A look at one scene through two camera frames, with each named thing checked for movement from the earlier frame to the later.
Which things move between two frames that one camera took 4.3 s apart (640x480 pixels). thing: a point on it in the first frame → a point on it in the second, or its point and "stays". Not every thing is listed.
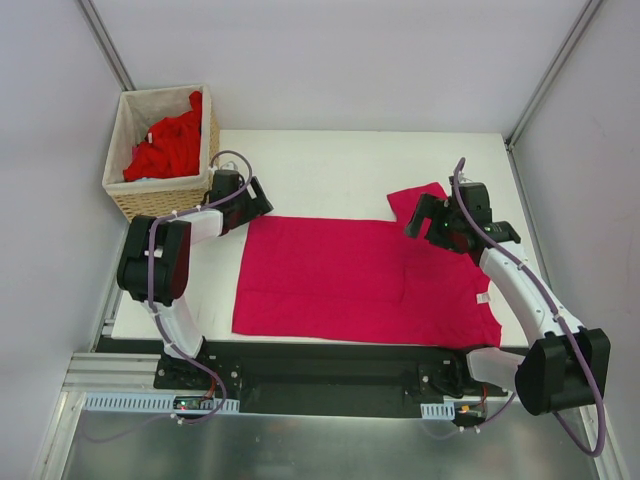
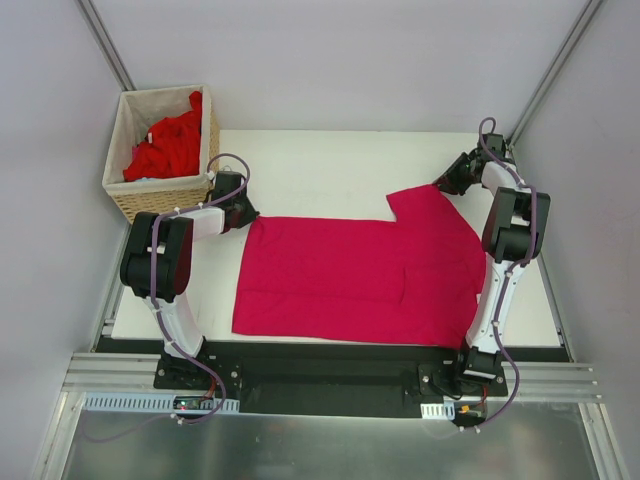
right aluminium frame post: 552,72 stays
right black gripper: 430,218 → 451,178
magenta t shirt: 362,280 stays
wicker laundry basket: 163,145 stays
